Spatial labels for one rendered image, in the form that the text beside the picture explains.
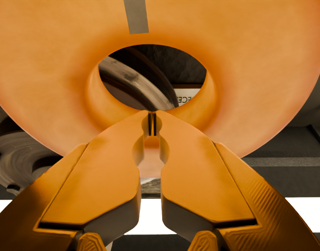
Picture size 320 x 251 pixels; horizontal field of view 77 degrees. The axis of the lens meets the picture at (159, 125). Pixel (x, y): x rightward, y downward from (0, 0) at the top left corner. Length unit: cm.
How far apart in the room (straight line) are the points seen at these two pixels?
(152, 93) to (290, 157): 591
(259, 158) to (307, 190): 387
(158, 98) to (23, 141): 22
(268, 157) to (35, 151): 569
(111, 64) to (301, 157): 616
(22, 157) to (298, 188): 905
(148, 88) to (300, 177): 931
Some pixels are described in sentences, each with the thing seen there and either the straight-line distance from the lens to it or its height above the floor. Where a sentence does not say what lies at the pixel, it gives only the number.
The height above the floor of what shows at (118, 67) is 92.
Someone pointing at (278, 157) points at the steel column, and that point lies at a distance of 600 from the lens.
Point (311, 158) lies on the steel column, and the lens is 652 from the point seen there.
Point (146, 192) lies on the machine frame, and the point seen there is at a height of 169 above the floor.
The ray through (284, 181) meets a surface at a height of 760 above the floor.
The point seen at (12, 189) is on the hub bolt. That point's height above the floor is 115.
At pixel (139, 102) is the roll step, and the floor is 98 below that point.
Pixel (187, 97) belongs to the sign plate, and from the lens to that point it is 54.
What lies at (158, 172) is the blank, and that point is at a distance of 15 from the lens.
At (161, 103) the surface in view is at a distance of 37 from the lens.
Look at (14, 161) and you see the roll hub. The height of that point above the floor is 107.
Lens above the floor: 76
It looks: 47 degrees up
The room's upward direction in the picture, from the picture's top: 179 degrees counter-clockwise
